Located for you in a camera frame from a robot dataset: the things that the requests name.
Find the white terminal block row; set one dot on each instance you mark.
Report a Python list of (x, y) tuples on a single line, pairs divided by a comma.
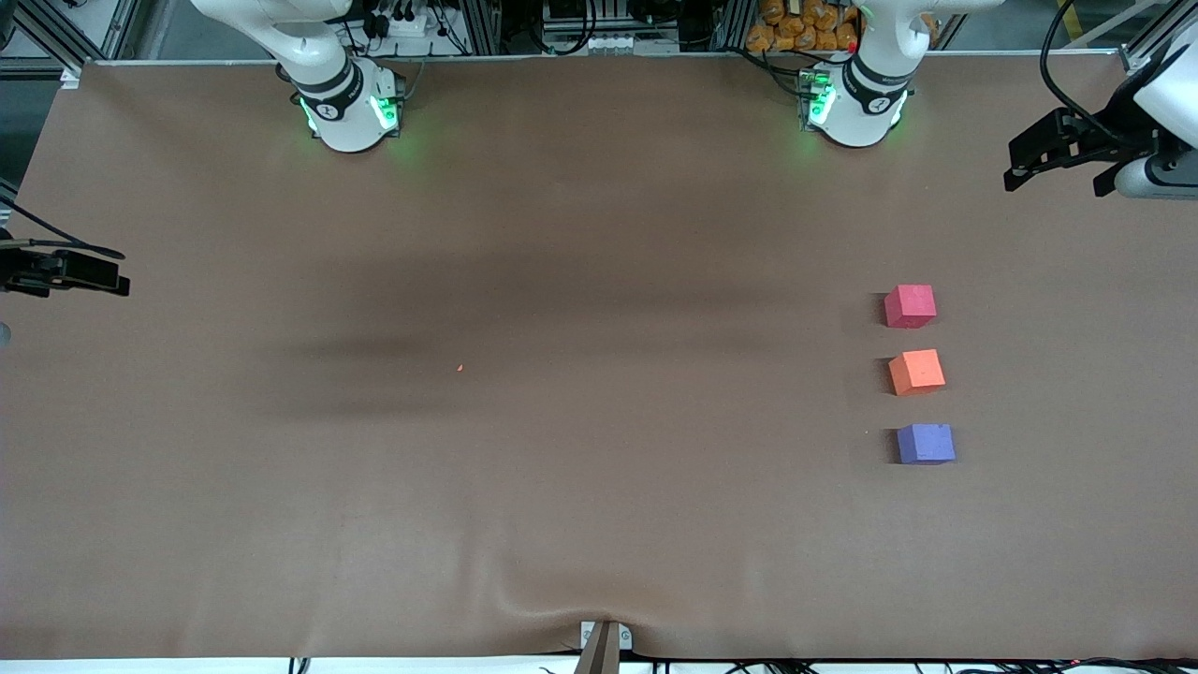
[(608, 43)]

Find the purple foam block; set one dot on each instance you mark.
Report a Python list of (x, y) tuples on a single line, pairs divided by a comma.
[(926, 444)]

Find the red foam block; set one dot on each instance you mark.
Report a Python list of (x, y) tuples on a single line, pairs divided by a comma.
[(910, 306)]

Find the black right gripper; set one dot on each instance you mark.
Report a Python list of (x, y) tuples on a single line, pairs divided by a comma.
[(19, 270)]

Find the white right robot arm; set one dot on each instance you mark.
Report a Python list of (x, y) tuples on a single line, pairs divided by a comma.
[(346, 103)]

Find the grey metal clamp bracket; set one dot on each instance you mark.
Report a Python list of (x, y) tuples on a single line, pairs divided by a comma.
[(625, 638)]

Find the brown table mat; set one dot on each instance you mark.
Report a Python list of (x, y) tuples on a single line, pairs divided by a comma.
[(599, 234)]

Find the orange foam block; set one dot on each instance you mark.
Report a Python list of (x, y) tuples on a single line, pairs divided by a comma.
[(916, 373)]

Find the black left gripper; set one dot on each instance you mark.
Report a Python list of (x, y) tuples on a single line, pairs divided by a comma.
[(1110, 132)]

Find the bag of orange items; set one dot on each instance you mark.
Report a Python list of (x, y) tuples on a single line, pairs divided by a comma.
[(800, 28)]

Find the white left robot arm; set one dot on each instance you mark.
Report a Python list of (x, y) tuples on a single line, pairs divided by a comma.
[(861, 103)]

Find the white power strip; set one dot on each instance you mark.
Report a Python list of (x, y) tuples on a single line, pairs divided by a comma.
[(402, 23)]

